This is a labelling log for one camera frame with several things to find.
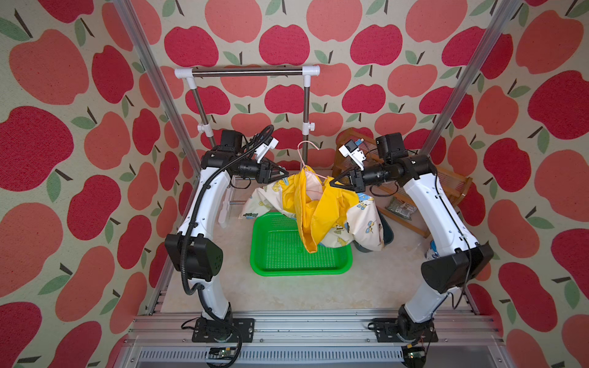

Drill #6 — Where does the left aluminium frame post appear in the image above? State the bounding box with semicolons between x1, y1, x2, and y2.
114;0;201;176

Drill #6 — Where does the steel white clothes rack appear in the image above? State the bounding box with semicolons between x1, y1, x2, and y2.
164;64;321;153

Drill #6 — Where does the white dinosaur print jacket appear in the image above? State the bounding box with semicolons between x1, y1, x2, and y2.
239;183;383;251

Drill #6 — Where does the yellow jacket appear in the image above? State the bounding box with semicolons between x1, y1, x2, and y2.
273;168;360;254

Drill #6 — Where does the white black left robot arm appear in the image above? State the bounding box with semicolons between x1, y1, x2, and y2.
164;125;288;343

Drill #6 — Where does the aluminium frame post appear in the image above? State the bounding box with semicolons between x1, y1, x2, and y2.
114;0;201;176
420;0;523;156

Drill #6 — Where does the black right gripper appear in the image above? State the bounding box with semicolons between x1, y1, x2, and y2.
329;166;388;196

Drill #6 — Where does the right aluminium frame post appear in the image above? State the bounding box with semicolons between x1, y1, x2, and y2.
420;0;523;156

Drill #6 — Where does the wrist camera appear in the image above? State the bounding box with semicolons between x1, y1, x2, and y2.
255;136;279;163
338;138;367;171

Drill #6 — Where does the packaged item on shelf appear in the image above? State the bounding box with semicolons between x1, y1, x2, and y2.
387;198;417;220

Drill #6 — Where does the pink wire hanger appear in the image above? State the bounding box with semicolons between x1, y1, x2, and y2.
294;140;327;184

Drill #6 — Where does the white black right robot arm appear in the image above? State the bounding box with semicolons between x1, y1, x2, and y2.
331;133;494;343

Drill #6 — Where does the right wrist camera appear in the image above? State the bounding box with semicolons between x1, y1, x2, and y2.
338;138;367;171

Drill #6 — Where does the wooden glass shelf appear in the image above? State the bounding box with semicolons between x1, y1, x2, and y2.
330;128;473;239

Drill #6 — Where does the dark blue plastic bin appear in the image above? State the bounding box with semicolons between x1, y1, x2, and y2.
352;212;394;253

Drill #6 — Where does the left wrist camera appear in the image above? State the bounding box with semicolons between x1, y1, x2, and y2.
255;136;279;163

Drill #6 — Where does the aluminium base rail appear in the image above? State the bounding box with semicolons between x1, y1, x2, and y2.
114;309;515;367

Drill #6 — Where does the green plastic basket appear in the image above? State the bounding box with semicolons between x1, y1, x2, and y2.
250;213;353;277

